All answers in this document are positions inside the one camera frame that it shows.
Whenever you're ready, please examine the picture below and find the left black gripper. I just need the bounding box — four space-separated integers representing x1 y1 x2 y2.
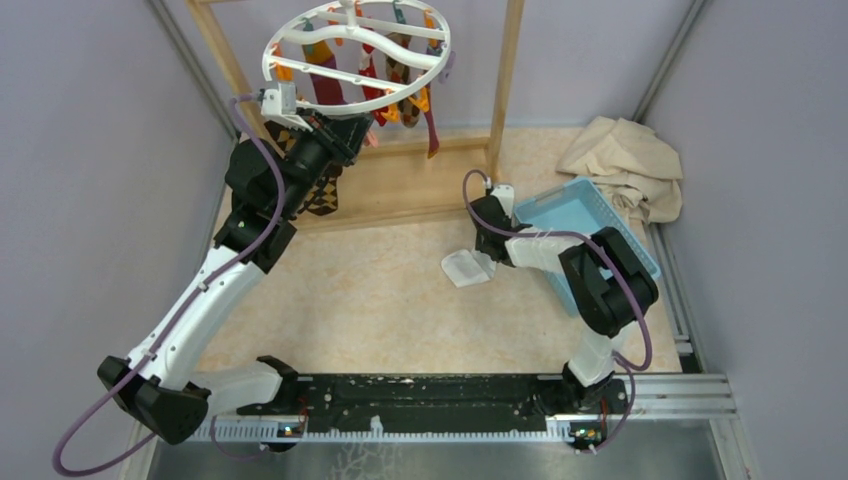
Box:
278 107 376 218

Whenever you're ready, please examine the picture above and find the white sock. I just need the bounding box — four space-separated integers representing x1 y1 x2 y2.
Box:
440 249 496 288

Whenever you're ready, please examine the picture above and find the wooden hanger stand frame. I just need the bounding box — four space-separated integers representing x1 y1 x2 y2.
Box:
185 0 526 233

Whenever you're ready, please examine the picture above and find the brown yellow argyle sock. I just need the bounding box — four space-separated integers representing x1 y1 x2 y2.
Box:
264 120 343 216

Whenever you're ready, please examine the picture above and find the white round clip hanger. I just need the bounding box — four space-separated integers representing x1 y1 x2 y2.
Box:
262 1 453 123

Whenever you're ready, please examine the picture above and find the light blue plastic basket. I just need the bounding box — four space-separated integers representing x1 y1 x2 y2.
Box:
513 177 661 281

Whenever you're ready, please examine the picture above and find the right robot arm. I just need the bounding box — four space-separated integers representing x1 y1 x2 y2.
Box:
466 193 659 412

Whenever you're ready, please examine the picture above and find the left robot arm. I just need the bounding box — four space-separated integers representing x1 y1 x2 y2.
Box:
97 111 373 445

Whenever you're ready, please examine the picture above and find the purple pink striped sock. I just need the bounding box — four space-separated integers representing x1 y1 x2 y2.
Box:
302 41 346 105

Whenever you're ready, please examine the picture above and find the red santa sock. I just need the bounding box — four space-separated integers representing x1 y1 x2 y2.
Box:
357 42 389 127

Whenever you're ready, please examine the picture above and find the purple yellow hanging sock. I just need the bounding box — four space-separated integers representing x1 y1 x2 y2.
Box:
424 40 441 159

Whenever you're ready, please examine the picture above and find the beige crumpled cloth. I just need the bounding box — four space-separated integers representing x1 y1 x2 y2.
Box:
556 116 683 224

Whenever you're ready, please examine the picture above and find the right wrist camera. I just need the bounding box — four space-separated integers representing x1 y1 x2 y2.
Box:
487 183 515 219

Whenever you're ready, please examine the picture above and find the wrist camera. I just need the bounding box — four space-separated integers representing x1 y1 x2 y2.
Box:
260 81 312 132
487 183 515 219

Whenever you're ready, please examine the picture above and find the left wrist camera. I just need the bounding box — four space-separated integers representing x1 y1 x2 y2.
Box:
260 81 312 132

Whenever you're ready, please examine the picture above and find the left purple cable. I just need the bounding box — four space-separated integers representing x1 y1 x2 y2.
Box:
51 94 287 477

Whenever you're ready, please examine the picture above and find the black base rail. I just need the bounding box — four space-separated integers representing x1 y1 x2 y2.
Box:
237 374 628 434

